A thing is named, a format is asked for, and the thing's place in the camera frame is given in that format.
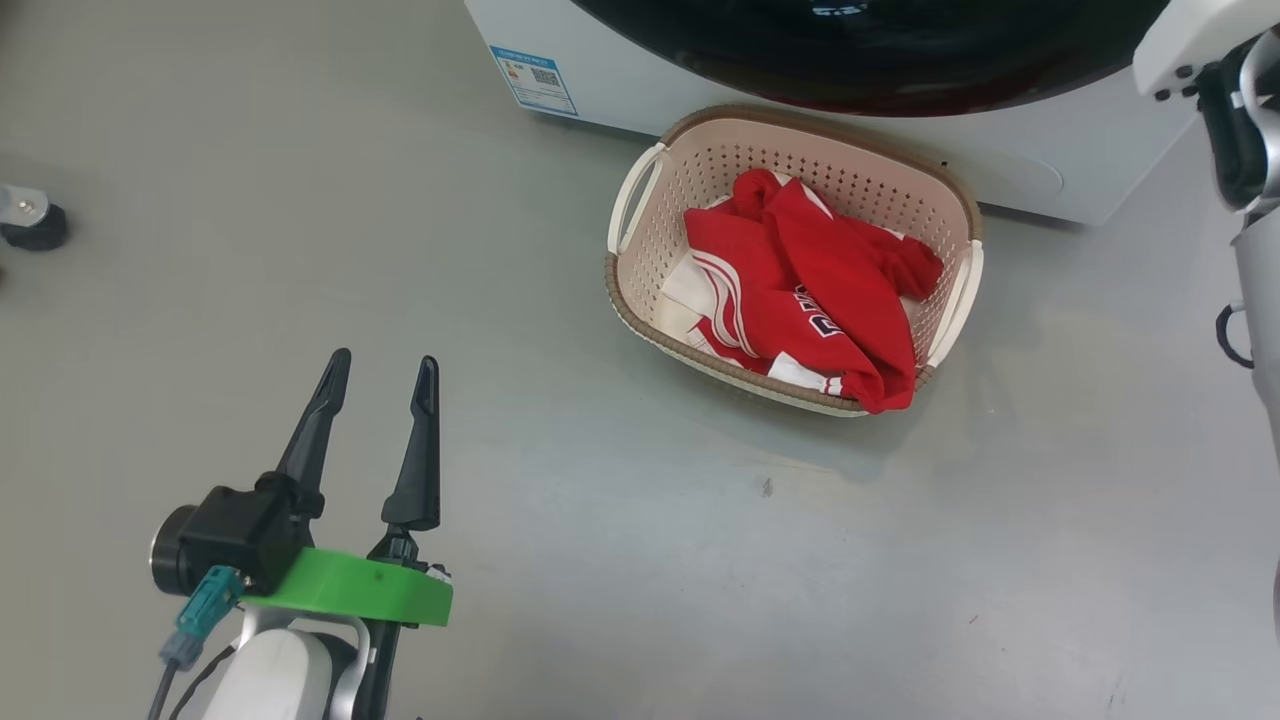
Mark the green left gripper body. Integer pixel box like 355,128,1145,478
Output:
240,546,455,629

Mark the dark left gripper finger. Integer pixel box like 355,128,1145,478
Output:
277,348,352,520
382,356,442,534

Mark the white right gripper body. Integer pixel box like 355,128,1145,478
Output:
1133,0,1280,101

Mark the washing machine glass door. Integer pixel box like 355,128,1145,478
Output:
568,0,1173,119

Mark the red and white jersey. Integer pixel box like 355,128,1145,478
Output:
660,168,945,415

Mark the white front-load washing machine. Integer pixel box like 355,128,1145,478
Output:
464,0,1203,227

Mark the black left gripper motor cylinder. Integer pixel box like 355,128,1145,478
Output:
149,505,197,597

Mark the beige perforated laundry basket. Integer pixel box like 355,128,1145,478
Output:
605,104,986,418

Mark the round white filter cover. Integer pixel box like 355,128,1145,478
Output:
985,150,1065,203

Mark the blue energy label sticker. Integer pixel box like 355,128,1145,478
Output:
489,44,580,118

